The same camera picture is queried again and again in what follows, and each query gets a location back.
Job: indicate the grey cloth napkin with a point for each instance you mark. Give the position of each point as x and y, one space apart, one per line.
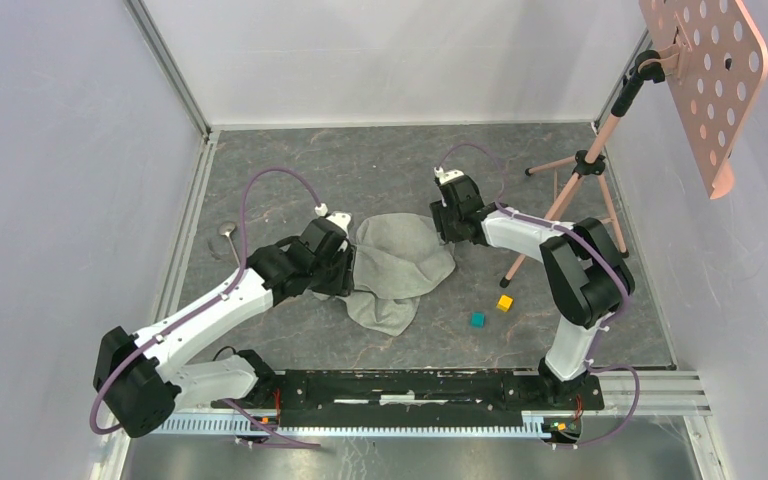
399 259

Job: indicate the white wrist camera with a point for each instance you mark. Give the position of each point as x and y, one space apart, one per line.
442 176
338 218

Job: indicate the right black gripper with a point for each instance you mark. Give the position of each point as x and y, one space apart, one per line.
440 213

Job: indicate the pink tripod stand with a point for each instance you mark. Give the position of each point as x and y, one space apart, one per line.
647 67

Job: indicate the teal cube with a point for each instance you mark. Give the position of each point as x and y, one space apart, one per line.
477 320

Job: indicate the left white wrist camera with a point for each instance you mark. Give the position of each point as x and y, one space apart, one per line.
338 218

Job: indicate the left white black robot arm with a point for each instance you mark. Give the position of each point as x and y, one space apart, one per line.
142 378

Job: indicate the white toothed cable strip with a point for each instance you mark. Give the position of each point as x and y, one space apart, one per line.
236 425

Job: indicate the yellow cube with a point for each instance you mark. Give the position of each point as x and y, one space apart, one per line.
504 303

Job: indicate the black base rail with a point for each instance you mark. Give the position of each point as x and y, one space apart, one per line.
416 398

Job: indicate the silver spoon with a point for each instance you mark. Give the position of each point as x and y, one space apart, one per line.
227 229

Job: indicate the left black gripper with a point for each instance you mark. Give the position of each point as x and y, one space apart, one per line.
343 285

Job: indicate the pink perforated tray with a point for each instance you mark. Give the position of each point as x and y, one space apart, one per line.
716 62

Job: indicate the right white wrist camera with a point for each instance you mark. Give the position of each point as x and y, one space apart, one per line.
442 176

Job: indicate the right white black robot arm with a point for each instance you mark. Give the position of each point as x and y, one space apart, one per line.
587 276

